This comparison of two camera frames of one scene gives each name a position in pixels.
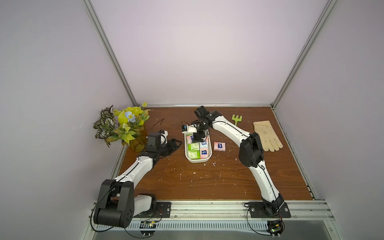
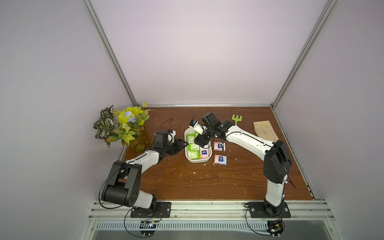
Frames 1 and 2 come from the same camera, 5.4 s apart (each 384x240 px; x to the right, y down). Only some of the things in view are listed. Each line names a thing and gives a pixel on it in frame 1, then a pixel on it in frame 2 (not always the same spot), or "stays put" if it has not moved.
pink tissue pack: [219, 146] stays put
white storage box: [198, 160] stays put
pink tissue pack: [189, 139] → [220, 160]
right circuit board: [275, 228] stays put
